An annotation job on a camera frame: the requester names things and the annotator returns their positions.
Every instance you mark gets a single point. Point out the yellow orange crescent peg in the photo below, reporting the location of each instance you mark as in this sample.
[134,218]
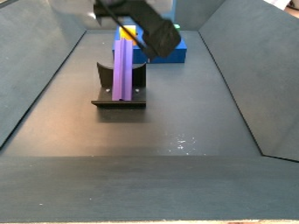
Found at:
[126,32]

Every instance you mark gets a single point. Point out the purple star prism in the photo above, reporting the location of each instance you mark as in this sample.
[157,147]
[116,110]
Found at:
[121,87]

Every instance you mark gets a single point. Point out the green hexagon peg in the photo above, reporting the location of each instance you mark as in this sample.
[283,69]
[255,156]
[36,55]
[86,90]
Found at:
[176,27]

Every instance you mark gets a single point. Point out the blue peg board block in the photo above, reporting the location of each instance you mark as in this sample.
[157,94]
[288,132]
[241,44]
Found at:
[161,46]

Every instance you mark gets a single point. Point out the black curved fixture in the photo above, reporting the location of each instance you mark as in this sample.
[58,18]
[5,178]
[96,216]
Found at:
[105,79]

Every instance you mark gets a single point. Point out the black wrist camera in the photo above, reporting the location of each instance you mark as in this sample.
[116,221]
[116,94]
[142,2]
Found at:
[136,9]

